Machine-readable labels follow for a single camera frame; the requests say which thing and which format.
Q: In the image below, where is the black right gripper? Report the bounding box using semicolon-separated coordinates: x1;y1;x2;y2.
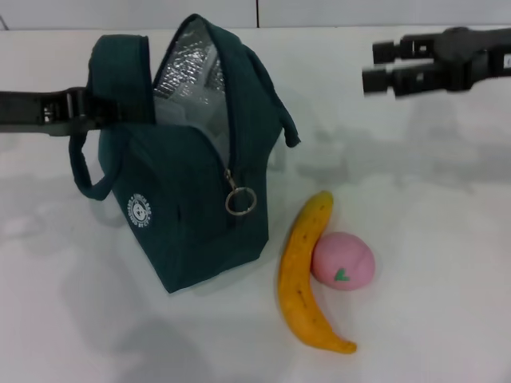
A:
362;26;511;99

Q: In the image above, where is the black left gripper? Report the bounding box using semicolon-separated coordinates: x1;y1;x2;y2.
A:
0;85;156;137

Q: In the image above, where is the dark teal insulated lunch bag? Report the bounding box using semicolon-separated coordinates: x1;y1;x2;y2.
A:
68;14;301;295

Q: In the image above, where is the pink peach toy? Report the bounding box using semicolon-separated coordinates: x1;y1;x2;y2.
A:
311;231;376;291

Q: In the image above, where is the yellow banana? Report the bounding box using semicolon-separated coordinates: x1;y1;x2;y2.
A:
278;190;358;355

